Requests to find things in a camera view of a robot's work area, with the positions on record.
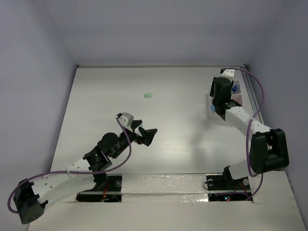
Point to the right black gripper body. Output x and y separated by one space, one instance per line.
215 100

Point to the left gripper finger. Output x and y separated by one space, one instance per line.
135 125
147 135

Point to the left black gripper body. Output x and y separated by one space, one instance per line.
136 138

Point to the blue cap glue pen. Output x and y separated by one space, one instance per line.
235 88

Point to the green eraser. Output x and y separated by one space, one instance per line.
147 95

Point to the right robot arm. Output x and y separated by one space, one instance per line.
266 148

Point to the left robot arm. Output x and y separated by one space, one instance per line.
33 196

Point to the white compartment organizer box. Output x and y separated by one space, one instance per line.
237 97

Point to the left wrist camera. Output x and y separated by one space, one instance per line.
125 119

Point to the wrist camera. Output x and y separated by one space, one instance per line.
125 119
228 73

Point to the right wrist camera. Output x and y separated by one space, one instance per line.
228 73

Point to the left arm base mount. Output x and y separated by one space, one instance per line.
108 192

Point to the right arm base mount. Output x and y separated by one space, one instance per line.
223 188

